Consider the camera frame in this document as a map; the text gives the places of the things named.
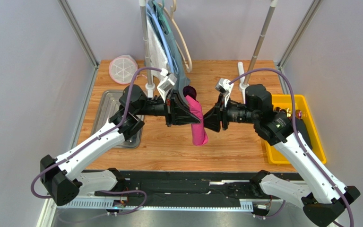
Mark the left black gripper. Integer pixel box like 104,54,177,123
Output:
135,89,201,127

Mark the pink paper napkin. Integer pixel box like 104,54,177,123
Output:
185,95,209,146

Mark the purple metal spoon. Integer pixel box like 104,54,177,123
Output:
182,86,197,100

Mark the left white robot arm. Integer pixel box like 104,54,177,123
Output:
38,85,201,206

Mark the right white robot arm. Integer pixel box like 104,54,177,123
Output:
204,82,360,227

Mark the blue grey hanging cloth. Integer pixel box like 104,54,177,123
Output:
159,7,190,93

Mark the left rack pole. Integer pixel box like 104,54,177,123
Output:
138,0,156,97

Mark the rack pole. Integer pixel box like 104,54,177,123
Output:
138,0,156,97
237,0,278,102

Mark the right rack pole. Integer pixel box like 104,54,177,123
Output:
237,0,278,102

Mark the white lace cloth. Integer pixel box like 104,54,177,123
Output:
147,16,171,71

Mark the yellow plastic bin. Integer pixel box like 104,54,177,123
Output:
263,94,327,166

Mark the silver metal tray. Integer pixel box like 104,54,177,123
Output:
90,89,142,149

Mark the pink white mesh basket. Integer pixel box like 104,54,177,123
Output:
108,54,138,85

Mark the blue clothes hanger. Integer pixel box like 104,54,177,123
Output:
147,0,179,74

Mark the pink gold utensil in bin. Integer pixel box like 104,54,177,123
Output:
274,106,304,119

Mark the beige clothes hanger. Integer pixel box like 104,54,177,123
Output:
159,0,193,72

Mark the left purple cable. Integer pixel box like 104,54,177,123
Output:
30,66,166,216

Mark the purple cable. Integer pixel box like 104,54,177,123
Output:
228,67,355,227
30,66,166,216

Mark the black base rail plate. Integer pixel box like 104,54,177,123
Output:
65,170,299,209

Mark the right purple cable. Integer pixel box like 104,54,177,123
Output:
228,67,355,227

